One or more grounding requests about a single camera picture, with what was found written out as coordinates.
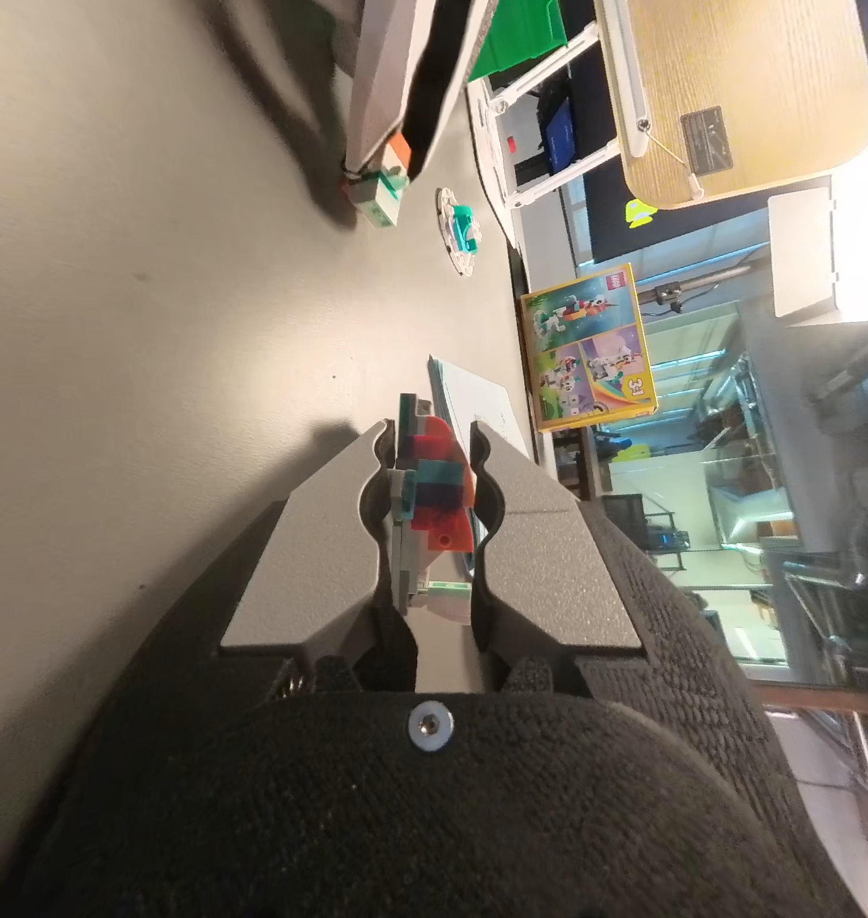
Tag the colourful toy brick fish body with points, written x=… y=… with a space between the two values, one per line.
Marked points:
x=434 y=459

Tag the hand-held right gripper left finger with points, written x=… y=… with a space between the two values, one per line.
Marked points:
x=298 y=574

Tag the open pale blue instruction booklet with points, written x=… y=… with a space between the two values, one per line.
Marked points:
x=484 y=409

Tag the green plastic bin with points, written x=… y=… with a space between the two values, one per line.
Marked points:
x=520 y=36

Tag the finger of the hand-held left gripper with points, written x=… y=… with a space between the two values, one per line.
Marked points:
x=384 y=79
x=466 y=43

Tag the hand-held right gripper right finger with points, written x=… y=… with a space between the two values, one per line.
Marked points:
x=563 y=574

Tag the blue object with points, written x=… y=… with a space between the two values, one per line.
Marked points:
x=557 y=136

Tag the neon yellow sticker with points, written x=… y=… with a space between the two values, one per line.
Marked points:
x=640 y=214

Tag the yellow toy set box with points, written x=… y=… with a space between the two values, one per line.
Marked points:
x=592 y=351

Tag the white teal loose bricks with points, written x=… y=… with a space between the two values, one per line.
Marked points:
x=455 y=251

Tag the orange toy brick head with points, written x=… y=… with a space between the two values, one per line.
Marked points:
x=380 y=201

